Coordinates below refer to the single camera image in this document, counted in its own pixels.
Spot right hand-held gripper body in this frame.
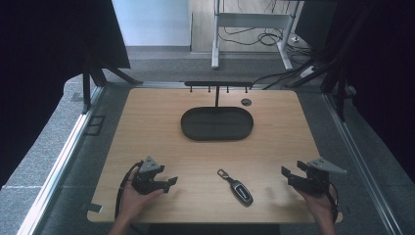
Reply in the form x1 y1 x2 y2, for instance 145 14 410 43
288 157 347 197

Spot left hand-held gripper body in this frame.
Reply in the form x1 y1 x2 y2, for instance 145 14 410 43
131 156 169 196

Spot black car key fob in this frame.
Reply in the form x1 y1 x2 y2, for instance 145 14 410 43
216 168 254 208

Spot black key holder with tray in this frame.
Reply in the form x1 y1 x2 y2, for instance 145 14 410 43
180 80 254 142

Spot person's right hand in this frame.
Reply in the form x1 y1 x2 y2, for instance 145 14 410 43
296 183 338 224

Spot person's left hand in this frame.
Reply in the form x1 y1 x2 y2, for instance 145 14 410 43
117 169 164 223

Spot grey tape strip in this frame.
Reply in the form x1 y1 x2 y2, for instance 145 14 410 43
87 202 105 213

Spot black stand legs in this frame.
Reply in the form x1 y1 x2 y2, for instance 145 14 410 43
287 48 351 122

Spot white power strip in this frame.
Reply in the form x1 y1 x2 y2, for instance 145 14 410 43
299 65 317 78

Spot black tripod stand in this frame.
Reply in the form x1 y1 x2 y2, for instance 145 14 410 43
81 48 145 116

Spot black curtain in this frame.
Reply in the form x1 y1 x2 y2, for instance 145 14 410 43
321 0 415 184
0 0 131 189

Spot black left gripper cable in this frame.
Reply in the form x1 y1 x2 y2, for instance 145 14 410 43
114 161 145 220

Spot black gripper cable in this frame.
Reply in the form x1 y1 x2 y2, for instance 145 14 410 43
114 161 145 220
327 183 341 223

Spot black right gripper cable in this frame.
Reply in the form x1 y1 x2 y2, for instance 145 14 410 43
327 183 341 223

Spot aluminium rail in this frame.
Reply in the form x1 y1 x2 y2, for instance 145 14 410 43
16 85 105 235
322 92 404 235

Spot black floor cables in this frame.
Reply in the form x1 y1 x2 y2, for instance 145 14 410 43
217 24 315 91

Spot white metal desk frame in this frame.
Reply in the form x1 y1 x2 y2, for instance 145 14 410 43
210 0 300 71

